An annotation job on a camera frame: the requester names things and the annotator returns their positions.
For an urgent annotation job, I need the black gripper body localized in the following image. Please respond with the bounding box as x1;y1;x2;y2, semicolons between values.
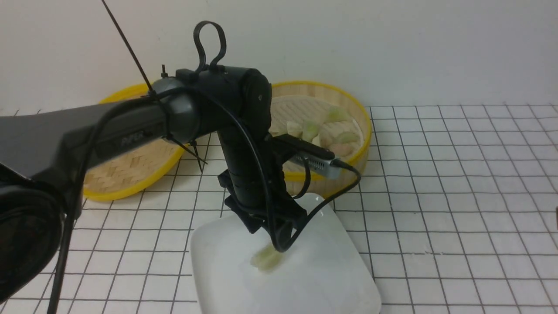
218;170;307;234

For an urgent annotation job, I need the green steamed dumpling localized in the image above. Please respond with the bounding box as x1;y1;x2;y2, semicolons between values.
250;244;284;273

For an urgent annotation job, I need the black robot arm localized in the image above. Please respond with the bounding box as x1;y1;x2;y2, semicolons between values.
1;65;306;302

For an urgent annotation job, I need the white square plate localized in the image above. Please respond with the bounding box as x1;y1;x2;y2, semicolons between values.
190;205;382;314

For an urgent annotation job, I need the white dumpling centre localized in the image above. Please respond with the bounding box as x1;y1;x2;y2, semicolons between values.
286;121;303;138

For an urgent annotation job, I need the green dumpling centre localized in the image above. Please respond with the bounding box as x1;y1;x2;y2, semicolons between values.
301;120;322;142

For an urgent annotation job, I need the pale pink dumpling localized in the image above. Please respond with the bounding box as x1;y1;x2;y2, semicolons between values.
328;143;353;157

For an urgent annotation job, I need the bamboo steamer basket yellow rim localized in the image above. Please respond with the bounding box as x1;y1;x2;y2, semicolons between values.
271;81;373;198

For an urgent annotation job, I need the green dumpling right side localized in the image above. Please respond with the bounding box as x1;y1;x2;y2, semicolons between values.
335;131;361;144

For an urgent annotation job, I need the green dumpling far right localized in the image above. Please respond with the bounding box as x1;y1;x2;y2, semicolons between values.
324;107;353;123

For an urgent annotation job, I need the woven bamboo steamer lid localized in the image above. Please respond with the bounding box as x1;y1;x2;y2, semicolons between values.
83;83;188;201

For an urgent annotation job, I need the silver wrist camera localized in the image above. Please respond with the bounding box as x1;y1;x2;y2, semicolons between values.
271;134;341;179

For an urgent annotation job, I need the black cable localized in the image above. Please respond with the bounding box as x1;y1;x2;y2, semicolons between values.
46;85;362;314

